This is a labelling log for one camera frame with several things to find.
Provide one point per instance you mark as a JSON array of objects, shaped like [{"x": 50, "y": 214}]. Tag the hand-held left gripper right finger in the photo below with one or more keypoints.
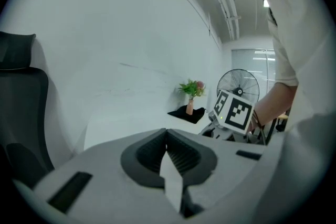
[{"x": 231, "y": 173}]

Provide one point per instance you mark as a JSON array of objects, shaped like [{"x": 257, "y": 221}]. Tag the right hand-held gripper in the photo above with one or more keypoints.
[{"x": 236, "y": 112}]

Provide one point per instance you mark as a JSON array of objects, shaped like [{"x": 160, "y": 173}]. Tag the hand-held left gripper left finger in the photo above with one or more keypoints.
[{"x": 105, "y": 178}]

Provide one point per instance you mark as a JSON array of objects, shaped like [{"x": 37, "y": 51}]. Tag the person's right forearm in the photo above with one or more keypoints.
[{"x": 278, "y": 102}]

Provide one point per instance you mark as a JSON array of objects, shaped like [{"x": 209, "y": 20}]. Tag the black wrist band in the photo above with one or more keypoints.
[{"x": 257, "y": 118}]

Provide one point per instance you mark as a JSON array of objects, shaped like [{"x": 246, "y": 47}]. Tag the black floor fan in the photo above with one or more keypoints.
[{"x": 244, "y": 81}]

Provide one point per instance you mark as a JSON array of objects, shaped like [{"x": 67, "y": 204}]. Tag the round wooden table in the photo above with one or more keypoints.
[{"x": 283, "y": 116}]

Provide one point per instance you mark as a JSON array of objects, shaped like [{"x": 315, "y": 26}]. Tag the pink ceramic vase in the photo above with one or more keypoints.
[{"x": 189, "y": 107}]

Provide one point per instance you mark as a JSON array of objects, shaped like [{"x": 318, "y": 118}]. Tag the black mat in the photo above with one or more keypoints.
[{"x": 189, "y": 116}]

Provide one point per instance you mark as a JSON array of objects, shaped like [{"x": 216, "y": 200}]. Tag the window blinds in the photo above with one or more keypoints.
[{"x": 260, "y": 70}]

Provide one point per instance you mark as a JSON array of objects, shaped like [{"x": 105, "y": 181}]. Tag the pink vase with flowers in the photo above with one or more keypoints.
[{"x": 190, "y": 87}]

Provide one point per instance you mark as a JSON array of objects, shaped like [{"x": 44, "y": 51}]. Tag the white desk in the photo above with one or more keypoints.
[{"x": 157, "y": 123}]

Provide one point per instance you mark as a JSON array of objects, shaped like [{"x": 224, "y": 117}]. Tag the person's beige shirt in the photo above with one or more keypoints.
[{"x": 309, "y": 60}]

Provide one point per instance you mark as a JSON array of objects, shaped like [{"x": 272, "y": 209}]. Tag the white ceiling pipes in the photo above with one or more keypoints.
[{"x": 228, "y": 10}]

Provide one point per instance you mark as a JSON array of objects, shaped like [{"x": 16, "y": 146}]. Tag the black mesh office chair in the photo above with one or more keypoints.
[{"x": 21, "y": 112}]

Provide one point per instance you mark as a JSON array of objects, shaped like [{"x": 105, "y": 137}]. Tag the ceiling light panel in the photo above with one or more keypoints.
[{"x": 266, "y": 2}]

